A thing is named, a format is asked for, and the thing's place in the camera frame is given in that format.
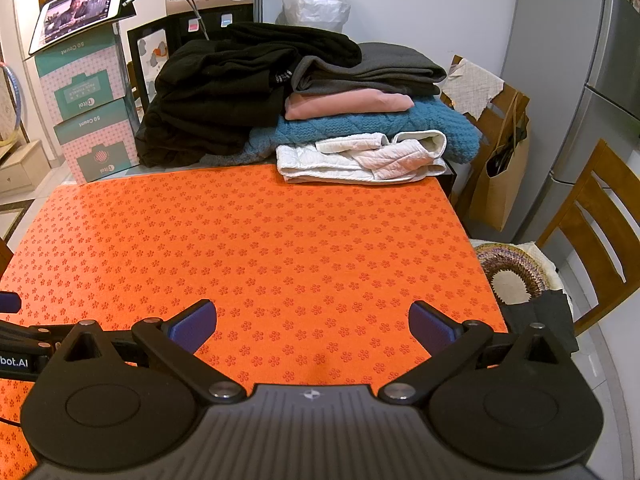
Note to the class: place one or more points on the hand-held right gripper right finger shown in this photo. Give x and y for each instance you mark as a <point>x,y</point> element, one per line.
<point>432,327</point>

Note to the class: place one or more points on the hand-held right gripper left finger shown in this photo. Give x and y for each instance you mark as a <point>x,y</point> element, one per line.
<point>192,327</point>

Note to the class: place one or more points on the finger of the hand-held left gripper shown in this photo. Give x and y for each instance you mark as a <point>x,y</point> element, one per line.
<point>30,334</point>
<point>9,303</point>

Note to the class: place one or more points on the black clothes heap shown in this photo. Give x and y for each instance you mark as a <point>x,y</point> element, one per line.
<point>210,95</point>

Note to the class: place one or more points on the woven round seat cushion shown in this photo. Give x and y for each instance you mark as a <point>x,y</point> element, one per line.
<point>505,267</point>

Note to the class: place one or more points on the orange flower-print mat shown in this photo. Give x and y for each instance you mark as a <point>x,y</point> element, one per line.
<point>300,240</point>

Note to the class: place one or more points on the low cream cabinet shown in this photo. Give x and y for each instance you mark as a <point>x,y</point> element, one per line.
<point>22,165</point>

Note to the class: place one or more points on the brown paper bag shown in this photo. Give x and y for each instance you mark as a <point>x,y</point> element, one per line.
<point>505,180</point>

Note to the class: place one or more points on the pink dotted carton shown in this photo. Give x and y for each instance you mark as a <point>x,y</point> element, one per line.
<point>95,152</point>

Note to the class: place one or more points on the white quilted jacket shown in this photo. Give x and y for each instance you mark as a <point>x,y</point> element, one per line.
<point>320,166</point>

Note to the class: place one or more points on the hula hoop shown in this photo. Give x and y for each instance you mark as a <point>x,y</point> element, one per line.
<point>18,100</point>

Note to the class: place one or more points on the teal knit sweater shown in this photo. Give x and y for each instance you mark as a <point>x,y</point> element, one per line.
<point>445,122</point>

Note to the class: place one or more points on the teal and pink carton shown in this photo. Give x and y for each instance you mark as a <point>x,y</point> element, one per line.
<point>80,75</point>

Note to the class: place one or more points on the folded pink garment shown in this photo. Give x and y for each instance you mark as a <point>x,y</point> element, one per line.
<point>345,102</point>

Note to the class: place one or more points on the beige cloth piece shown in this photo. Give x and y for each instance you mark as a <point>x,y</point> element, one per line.
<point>472,85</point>

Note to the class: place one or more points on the folded dark grey garment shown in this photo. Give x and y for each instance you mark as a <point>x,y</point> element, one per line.
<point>380,67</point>

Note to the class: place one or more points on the black framed white board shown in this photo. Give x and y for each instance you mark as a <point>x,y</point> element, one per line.
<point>150,55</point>

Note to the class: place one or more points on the tablet on stand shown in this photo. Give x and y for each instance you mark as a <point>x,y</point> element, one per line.
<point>80,7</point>

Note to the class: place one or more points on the silver refrigerator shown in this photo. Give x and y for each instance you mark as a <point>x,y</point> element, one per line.
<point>600,70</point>

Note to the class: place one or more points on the translucent plastic bag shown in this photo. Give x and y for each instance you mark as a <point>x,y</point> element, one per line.
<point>315,2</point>

